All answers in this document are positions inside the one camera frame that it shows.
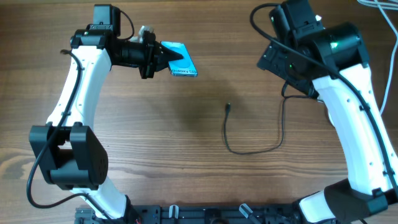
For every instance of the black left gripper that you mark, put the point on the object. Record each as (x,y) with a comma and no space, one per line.
(153,58)

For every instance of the blue Galaxy smartphone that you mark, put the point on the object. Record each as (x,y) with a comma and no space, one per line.
(182,67)

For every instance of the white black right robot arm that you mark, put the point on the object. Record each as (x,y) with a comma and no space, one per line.
(332,65)

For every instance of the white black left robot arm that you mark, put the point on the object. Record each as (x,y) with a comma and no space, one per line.
(67,152)

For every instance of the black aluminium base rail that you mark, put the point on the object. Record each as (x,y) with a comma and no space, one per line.
(155,214)

